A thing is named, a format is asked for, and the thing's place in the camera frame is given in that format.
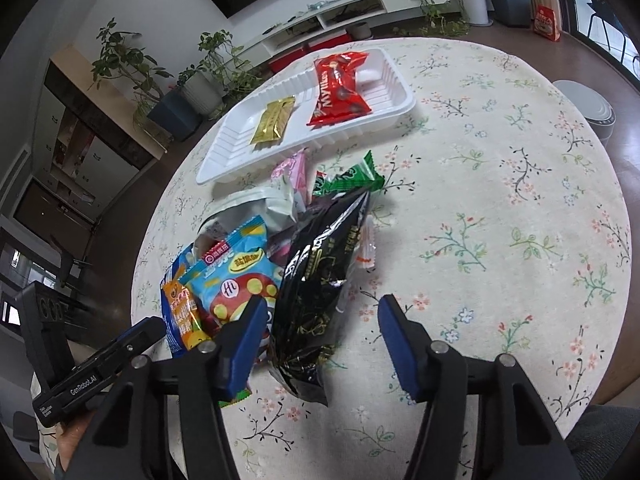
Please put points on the red storage box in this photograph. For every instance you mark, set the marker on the red storage box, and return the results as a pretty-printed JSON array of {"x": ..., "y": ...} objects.
[
  {"x": 287, "y": 62},
  {"x": 327, "y": 42}
]

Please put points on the green snack packet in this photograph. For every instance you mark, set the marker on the green snack packet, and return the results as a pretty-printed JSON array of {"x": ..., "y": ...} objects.
[{"x": 350, "y": 177}]

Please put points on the tall plant in blue pot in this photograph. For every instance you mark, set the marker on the tall plant in blue pot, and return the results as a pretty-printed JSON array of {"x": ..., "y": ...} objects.
[{"x": 175, "y": 115}]

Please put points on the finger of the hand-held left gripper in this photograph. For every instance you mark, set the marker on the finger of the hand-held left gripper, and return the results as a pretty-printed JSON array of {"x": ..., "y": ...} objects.
[{"x": 147, "y": 330}]

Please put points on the black snack bag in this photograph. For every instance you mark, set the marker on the black snack bag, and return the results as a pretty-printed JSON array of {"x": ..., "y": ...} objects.
[{"x": 315, "y": 285}]

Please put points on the wooden wall cabinet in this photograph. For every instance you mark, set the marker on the wooden wall cabinet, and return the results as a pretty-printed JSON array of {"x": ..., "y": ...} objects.
[{"x": 100, "y": 160}]

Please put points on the white round stool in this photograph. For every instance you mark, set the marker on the white round stool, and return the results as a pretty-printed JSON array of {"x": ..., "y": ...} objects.
[{"x": 585, "y": 110}]

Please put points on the gold snack packet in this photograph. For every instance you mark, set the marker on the gold snack packet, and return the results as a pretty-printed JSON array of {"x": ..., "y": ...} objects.
[{"x": 272, "y": 120}]

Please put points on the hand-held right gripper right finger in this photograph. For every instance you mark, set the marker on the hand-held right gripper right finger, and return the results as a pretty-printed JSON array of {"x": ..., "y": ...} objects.
[{"x": 400, "y": 355}]

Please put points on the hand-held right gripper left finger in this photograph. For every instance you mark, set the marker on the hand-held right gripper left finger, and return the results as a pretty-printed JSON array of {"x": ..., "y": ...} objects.
[{"x": 245, "y": 345}]

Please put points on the person's left hand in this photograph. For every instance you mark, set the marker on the person's left hand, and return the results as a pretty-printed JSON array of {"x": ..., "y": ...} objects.
[{"x": 72, "y": 440}]

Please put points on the plant in white ribbed pot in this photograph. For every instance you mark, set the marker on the plant in white ribbed pot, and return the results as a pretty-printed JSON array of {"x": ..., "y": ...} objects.
[{"x": 202, "y": 92}]

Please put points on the trailing vine plant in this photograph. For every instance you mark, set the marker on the trailing vine plant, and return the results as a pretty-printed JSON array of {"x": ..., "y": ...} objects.
[{"x": 220, "y": 45}]

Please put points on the small white round pot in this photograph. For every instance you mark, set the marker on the small white round pot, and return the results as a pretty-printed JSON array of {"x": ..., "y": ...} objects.
[{"x": 361, "y": 30}]

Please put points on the white snack bag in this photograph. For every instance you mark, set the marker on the white snack bag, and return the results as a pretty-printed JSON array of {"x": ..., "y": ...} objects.
[{"x": 270, "y": 205}]

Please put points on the blue mushroom-print snack packet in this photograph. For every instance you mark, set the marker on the blue mushroom-print snack packet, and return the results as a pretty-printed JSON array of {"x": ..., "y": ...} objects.
[{"x": 235, "y": 270}]

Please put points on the pink candy packet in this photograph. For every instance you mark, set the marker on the pink candy packet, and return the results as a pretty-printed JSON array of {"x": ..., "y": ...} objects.
[{"x": 295, "y": 170}]

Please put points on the black metal chair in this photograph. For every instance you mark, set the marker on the black metal chair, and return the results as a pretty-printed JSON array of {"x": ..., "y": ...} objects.
[{"x": 600, "y": 15}]

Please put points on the white plastic tray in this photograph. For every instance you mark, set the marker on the white plastic tray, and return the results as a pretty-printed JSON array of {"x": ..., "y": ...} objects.
[{"x": 240, "y": 130}]

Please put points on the person's grey trousers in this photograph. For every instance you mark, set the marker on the person's grey trousers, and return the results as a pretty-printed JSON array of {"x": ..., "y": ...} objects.
[{"x": 600, "y": 440}]

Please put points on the red chocolate snack packet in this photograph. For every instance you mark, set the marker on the red chocolate snack packet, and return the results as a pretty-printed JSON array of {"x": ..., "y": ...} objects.
[{"x": 337, "y": 90}]

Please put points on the red paper bag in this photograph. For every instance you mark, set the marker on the red paper bag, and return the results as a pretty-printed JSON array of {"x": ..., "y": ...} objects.
[{"x": 547, "y": 22}]

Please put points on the blue white snack packet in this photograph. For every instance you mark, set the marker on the blue white snack packet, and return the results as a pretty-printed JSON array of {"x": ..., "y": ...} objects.
[{"x": 175, "y": 272}]

